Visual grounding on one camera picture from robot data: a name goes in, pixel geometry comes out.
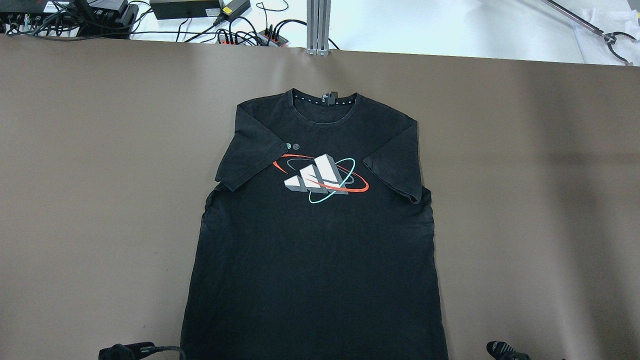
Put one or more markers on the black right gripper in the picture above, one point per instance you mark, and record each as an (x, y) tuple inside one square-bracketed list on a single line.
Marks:
[(500, 349)]

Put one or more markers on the black graphic t-shirt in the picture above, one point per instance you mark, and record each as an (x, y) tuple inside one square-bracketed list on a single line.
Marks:
[(317, 243)]

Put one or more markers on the grey mini computer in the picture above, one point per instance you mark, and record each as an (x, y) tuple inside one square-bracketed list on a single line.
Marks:
[(79, 18)]

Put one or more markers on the black power adapter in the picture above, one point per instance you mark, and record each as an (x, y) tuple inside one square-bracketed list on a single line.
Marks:
[(183, 9)]

